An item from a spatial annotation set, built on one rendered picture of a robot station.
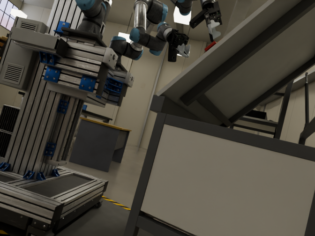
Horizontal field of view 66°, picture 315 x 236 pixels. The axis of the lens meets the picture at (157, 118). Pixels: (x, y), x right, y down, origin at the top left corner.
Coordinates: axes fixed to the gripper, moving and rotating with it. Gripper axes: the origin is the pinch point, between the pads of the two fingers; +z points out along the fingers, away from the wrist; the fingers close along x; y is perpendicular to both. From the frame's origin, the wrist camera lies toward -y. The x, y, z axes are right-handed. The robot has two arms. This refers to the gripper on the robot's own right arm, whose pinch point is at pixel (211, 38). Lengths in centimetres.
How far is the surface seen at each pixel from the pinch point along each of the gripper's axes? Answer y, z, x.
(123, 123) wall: -426, -253, 828
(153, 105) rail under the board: -27, 40, -25
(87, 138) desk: -194, -17, 189
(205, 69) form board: -4.9, 27.4, -20.9
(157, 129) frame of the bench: -27, 50, -24
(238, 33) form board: 9.4, 20.8, -29.1
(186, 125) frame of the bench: -15, 51, -26
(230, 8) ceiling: 84, -464, 564
